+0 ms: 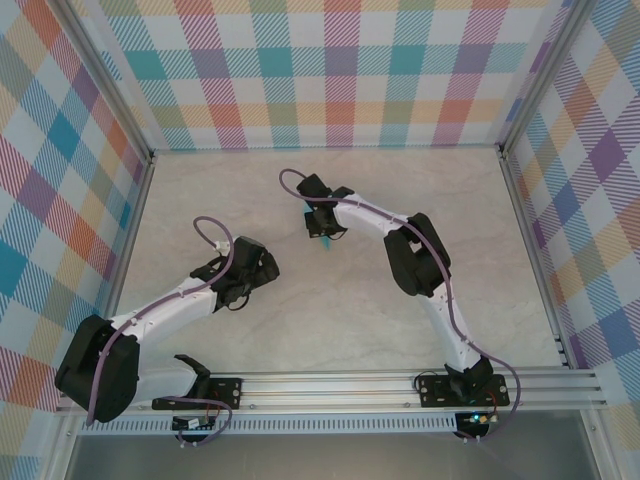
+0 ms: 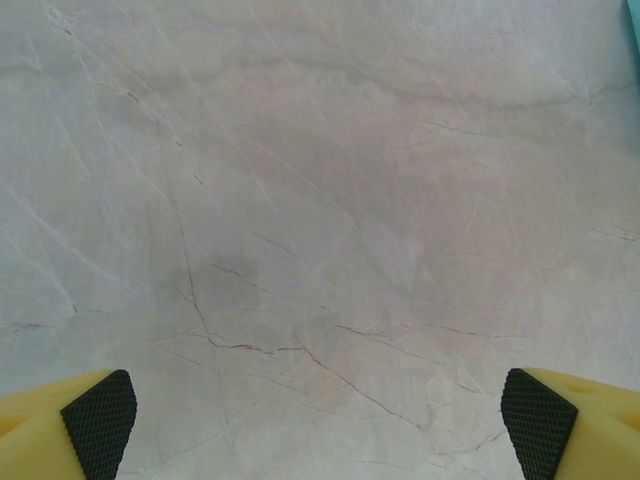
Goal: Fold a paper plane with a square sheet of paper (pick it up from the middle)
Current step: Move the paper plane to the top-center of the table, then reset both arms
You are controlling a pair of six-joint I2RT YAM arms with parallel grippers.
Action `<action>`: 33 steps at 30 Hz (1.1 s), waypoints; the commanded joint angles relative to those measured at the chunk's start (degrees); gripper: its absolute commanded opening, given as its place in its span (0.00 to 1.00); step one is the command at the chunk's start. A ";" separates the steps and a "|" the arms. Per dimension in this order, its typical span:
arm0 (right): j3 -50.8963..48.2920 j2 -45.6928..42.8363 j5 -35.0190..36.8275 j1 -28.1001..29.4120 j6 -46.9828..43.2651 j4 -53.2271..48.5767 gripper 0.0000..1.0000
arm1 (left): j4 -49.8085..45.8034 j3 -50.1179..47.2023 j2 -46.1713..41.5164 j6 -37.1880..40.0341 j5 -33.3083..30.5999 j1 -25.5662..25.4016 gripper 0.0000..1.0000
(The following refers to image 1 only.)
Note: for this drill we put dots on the light blue cloth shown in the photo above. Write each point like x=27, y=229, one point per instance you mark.
x=325, y=244

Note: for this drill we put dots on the grey metal panel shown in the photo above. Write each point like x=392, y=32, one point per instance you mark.
x=325, y=460

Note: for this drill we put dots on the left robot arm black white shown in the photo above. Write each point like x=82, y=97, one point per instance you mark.
x=100, y=370

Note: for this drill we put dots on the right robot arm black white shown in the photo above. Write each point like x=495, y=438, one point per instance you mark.
x=420, y=260

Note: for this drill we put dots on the circuit board black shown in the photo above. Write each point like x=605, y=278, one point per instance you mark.
x=192, y=424

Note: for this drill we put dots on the circuit board with green light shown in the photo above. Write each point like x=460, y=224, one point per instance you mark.
x=475, y=419

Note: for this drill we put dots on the aluminium side rail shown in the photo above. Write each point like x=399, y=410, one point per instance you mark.
x=123, y=265
x=535, y=260

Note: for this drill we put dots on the aluminium mounting rail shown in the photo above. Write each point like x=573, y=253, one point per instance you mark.
x=325, y=392

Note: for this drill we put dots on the black base plate left arm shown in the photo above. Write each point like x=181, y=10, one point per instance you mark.
x=230, y=392

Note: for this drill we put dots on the aluminium frame post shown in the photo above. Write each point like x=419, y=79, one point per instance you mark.
x=542, y=75
x=107, y=85

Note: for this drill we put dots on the black base plate right arm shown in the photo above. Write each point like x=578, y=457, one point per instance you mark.
x=432, y=392

